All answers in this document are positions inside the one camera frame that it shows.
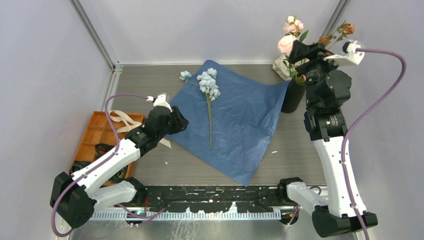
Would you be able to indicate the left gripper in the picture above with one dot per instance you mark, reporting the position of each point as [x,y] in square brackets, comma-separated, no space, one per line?
[180,122]

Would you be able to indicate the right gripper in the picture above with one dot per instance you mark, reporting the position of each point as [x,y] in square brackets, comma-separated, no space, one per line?
[300,50]

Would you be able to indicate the pink rose flower stem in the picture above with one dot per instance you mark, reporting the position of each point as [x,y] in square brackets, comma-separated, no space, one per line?
[293,30]

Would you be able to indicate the blue hydrangea flower stem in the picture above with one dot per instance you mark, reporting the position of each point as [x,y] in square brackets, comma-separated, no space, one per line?
[208,86]

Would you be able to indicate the blue paper flower bouquet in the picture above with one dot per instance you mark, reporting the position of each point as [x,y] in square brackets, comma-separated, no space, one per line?
[244,120]

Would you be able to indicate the orange rose flower stem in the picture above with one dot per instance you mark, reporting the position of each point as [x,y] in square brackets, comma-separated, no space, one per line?
[341,32]

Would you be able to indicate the cream ribbon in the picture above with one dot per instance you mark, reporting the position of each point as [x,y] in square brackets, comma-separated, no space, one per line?
[120,116]

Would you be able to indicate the single orange rose stem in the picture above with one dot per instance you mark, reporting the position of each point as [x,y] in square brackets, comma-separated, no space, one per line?
[300,79]

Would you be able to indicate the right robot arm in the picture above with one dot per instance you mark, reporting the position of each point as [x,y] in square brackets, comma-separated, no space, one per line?
[327,88]

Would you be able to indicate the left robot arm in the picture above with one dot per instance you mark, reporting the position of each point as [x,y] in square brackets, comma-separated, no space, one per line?
[78,196]

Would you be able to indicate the black vase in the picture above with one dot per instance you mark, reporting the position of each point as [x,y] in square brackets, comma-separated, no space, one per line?
[293,96]

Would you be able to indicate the patterned cream cloth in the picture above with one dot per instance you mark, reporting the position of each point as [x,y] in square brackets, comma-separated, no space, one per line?
[284,68]

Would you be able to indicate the small blue flower sprig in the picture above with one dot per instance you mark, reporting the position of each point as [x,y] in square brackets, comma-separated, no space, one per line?
[185,77]

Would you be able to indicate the rolled dark item front right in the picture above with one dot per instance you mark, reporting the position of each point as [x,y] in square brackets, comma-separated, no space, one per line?
[118,176]

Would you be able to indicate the rolled dark item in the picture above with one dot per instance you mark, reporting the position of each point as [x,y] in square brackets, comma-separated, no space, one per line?
[118,176]
[78,165]
[101,149]

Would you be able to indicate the rolled dark item middle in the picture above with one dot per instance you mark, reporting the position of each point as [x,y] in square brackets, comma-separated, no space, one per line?
[101,149]

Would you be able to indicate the rolled dark item front left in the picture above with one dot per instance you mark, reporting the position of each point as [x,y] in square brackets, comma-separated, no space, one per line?
[78,165]

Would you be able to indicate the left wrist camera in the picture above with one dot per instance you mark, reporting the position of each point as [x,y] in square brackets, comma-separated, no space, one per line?
[161,100]

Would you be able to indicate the aluminium rail frame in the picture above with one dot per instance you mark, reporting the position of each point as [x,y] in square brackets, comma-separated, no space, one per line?
[197,216]

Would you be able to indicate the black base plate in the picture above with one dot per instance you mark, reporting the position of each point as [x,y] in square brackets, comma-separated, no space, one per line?
[213,199]

